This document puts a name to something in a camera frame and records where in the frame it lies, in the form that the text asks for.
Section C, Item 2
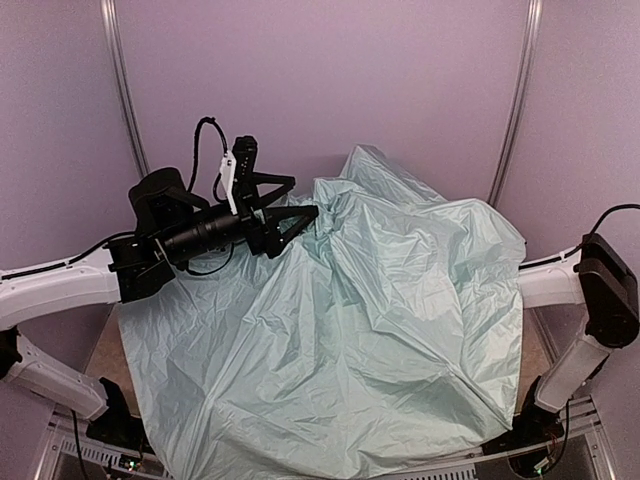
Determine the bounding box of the left camera cable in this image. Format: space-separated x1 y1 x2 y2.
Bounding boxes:
187 116 234 191

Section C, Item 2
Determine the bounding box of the left aluminium frame post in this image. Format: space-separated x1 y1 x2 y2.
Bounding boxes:
100 0 150 178

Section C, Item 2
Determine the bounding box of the mint green folding umbrella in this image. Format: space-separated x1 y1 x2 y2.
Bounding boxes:
119 145 526 479

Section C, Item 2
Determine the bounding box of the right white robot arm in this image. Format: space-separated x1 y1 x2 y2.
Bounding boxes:
518 233 639 413

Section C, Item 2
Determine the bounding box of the aluminium front rail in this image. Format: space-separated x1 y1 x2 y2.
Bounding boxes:
29 401 619 479

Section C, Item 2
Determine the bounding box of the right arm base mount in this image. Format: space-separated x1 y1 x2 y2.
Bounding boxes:
481 376 564 455

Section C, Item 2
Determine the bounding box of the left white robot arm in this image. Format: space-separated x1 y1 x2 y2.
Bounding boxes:
1 167 319 421

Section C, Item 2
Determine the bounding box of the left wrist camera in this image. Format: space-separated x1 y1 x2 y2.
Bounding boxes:
232 135 258 183

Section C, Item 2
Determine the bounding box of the aluminium frame post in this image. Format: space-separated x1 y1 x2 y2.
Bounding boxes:
487 0 544 208
100 0 150 178

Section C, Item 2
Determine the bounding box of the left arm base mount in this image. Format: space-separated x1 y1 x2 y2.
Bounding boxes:
86 377 154 454

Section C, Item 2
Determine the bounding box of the right aluminium frame post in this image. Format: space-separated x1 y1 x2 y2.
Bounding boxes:
487 0 544 208

